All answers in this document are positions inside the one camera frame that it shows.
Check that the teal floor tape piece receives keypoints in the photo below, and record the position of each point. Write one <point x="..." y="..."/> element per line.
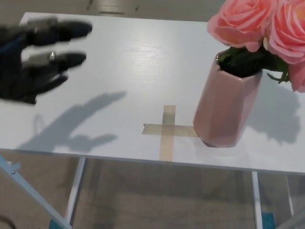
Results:
<point x="57" y="223"/>
<point x="267" y="220"/>

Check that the short beige masking tape strip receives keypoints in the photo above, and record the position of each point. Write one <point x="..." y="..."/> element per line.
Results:
<point x="152" y="128"/>

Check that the pink artificial rose bouquet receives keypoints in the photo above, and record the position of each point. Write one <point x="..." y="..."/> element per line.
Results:
<point x="240" y="21"/>

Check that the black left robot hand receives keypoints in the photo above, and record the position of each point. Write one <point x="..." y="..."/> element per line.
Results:
<point x="16" y="78"/>

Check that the light blue metal frame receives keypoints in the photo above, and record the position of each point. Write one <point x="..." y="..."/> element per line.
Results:
<point x="26" y="188"/>

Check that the white metal table leg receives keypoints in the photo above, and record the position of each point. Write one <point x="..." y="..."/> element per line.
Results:
<point x="257" y="202"/>
<point x="290" y="195"/>
<point x="74" y="190"/>

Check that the pink faceted ceramic vase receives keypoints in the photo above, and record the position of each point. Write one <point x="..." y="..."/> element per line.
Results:
<point x="221" y="109"/>

